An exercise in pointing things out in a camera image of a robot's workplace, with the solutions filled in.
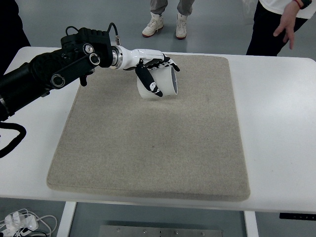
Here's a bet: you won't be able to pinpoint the white table leg left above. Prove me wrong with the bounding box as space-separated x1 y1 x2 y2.
57 201 77 237

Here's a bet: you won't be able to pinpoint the white ribbed cup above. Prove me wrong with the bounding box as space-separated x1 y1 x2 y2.
137 66 178 99

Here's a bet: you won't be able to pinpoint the beige felt mat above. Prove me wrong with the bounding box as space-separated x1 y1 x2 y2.
46 55 250 201

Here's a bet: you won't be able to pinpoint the white table leg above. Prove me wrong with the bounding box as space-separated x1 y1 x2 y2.
244 211 259 237
57 201 77 237

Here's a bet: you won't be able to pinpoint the bystander black trousers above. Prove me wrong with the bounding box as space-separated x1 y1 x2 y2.
246 0 316 56

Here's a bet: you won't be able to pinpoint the white sneaker left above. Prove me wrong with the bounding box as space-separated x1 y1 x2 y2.
142 13 163 38

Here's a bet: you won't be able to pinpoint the black desk control panel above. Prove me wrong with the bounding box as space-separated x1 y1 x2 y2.
279 213 316 221

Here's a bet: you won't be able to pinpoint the white sneaker right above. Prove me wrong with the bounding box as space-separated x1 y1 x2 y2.
175 13 187 40

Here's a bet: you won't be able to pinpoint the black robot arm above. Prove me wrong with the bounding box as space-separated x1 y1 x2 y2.
0 28 113 121

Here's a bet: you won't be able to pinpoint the bystander bare hand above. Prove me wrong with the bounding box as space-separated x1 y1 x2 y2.
273 0 304 49

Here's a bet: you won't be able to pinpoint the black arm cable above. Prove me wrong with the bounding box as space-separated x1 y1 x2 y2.
0 122 27 158

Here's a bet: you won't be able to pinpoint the metal base plate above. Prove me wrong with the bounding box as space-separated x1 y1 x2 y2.
98 225 223 237

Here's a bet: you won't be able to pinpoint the grey trousers person legs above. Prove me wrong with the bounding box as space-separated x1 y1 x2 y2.
150 0 195 16

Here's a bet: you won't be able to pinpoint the dark object left edge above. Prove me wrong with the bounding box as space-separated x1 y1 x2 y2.
0 0 31 76

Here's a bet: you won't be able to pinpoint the white table leg right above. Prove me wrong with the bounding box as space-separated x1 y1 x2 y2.
244 211 259 237

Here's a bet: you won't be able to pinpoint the white sneaker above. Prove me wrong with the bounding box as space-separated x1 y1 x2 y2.
175 13 187 40
142 13 163 38

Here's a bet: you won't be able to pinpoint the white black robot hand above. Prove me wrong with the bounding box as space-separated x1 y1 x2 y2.
111 45 180 83

